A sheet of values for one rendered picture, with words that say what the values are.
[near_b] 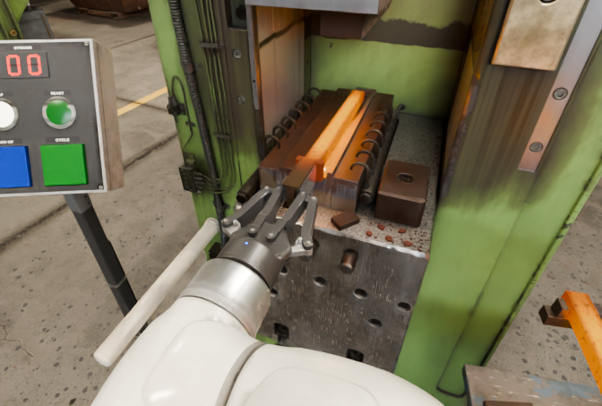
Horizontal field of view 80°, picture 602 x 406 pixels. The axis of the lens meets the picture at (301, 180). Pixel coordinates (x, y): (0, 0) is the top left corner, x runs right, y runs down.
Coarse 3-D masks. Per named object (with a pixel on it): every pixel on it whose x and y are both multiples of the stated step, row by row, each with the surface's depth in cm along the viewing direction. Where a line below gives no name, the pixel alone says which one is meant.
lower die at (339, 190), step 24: (336, 96) 96; (384, 96) 95; (312, 120) 87; (360, 120) 83; (384, 120) 87; (288, 144) 77; (312, 144) 75; (264, 168) 71; (288, 168) 68; (336, 168) 68; (360, 168) 68; (336, 192) 68
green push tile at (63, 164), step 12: (60, 144) 65; (72, 144) 65; (48, 156) 65; (60, 156) 65; (72, 156) 66; (84, 156) 66; (48, 168) 65; (60, 168) 66; (72, 168) 66; (84, 168) 66; (48, 180) 66; (60, 180) 66; (72, 180) 66; (84, 180) 66
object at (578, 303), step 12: (576, 300) 50; (588, 300) 50; (576, 312) 49; (588, 312) 49; (576, 324) 49; (588, 324) 48; (600, 324) 48; (576, 336) 48; (588, 336) 46; (600, 336) 46; (588, 348) 46; (600, 348) 45; (588, 360) 46; (600, 360) 44; (600, 372) 43; (600, 384) 43
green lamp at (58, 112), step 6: (54, 102) 65; (60, 102) 65; (48, 108) 65; (54, 108) 65; (60, 108) 65; (66, 108) 65; (48, 114) 65; (54, 114) 65; (60, 114) 65; (66, 114) 65; (54, 120) 65; (60, 120) 65; (66, 120) 65
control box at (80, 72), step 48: (0, 48) 63; (48, 48) 64; (96, 48) 66; (0, 96) 64; (48, 96) 65; (96, 96) 66; (0, 144) 65; (48, 144) 67; (96, 144) 66; (0, 192) 66; (48, 192) 67; (96, 192) 67
